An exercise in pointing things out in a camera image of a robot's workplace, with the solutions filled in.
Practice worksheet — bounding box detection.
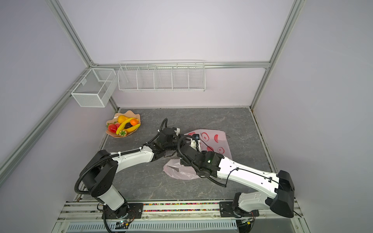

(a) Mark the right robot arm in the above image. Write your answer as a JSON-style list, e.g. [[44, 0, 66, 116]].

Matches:
[[176, 135, 295, 218]]

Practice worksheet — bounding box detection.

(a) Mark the dark purple plum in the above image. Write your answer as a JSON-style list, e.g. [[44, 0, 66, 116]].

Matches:
[[124, 122, 133, 129]]

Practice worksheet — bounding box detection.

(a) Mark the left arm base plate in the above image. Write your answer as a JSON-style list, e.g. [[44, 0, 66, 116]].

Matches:
[[103, 203, 144, 219]]

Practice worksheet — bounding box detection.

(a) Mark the large red strawberry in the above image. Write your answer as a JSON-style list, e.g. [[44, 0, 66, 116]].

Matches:
[[107, 123, 118, 134]]

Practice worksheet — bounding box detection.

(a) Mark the pink wavy fruit plate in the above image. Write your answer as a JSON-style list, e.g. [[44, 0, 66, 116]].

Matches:
[[106, 111, 141, 138]]

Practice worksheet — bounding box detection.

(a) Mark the yellow lemon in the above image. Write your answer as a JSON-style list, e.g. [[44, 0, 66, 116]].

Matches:
[[117, 115, 128, 124]]

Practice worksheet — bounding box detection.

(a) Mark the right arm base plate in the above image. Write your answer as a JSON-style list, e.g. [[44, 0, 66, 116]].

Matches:
[[219, 201, 259, 218]]

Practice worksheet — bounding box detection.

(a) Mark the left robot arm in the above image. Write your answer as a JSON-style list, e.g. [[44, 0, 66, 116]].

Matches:
[[74, 118, 181, 211]]

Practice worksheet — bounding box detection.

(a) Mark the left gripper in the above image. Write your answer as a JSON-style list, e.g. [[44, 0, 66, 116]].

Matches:
[[165, 133, 190, 153]]

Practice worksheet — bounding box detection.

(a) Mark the aluminium mounting rail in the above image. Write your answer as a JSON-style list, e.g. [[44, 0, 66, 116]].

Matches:
[[52, 200, 310, 233]]

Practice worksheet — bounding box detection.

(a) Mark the long white wire basket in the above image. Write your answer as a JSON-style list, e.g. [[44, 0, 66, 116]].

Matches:
[[117, 60, 206, 91]]

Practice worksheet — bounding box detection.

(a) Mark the yellow banana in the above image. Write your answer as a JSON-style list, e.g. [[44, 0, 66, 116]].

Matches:
[[116, 117, 134, 135], [125, 123, 141, 134]]

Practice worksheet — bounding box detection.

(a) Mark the small white mesh basket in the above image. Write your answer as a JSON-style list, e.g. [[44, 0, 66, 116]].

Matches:
[[71, 68, 118, 108]]

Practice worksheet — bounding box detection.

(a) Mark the orange fruit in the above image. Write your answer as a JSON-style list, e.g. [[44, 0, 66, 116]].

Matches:
[[130, 118, 139, 126]]

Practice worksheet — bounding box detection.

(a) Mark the pink plastic bag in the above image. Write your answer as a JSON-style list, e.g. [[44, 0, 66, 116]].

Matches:
[[162, 129, 233, 181]]

